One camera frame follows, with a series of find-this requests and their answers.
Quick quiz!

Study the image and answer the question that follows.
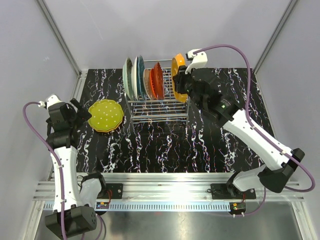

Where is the bottom orange-yellow scalloped plate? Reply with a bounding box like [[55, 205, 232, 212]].
[[94, 121, 124, 133]]

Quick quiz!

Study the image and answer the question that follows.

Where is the red-orange scalloped plate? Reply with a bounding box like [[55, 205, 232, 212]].
[[149, 68, 157, 100]]

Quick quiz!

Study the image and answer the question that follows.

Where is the dark red scalloped plate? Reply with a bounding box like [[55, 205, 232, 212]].
[[153, 62, 165, 100]]

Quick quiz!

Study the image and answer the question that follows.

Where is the controller board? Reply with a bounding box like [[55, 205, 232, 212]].
[[230, 202, 246, 212], [96, 202, 109, 209]]

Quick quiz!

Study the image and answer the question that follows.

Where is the white plate teal rim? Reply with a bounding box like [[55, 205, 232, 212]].
[[131, 57, 139, 100]]

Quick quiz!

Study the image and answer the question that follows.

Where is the metal wire dish rack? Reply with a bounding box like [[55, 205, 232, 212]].
[[124, 59, 190, 127]]

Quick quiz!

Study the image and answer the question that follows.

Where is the dark teal plate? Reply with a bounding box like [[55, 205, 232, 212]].
[[137, 55, 146, 101]]

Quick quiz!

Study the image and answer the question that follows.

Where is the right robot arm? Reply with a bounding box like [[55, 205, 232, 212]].
[[172, 65, 305, 199]]

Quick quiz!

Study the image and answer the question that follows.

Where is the yellow scalloped plate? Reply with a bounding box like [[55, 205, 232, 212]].
[[171, 53, 188, 103]]

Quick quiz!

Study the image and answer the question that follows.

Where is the green scalloped plate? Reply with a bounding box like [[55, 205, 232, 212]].
[[88, 99, 125, 130]]

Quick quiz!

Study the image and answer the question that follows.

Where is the left controller board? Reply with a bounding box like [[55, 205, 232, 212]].
[[96, 202, 109, 209]]

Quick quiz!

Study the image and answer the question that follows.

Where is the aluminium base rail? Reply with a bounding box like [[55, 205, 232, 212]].
[[32, 172, 304, 212]]

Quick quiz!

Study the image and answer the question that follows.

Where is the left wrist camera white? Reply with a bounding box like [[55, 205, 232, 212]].
[[37, 94, 62, 109]]

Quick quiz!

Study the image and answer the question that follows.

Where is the left aluminium frame post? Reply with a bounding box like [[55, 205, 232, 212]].
[[36, 0, 87, 81]]

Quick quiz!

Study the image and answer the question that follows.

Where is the light green flower plate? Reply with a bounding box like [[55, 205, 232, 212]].
[[122, 57, 134, 101]]

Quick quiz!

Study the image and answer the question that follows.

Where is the right controller board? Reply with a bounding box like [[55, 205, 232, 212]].
[[230, 202, 246, 212]]

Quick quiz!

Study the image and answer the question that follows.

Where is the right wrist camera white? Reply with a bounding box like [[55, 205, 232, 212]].
[[185, 49, 208, 74]]

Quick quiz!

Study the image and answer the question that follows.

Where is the right aluminium frame post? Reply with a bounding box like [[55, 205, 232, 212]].
[[252, 0, 301, 75]]

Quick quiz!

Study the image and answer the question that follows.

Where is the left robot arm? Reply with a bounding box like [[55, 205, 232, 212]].
[[45, 94, 108, 240]]

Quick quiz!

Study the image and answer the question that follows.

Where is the aluminium frame post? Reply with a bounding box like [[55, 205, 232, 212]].
[[252, 0, 301, 75], [36, 0, 87, 81]]

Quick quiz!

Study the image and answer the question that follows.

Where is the cream plate with dark patch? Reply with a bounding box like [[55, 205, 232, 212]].
[[143, 69, 152, 100]]

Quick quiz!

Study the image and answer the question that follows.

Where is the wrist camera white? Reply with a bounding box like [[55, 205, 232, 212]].
[[37, 94, 62, 109], [185, 49, 208, 74]]

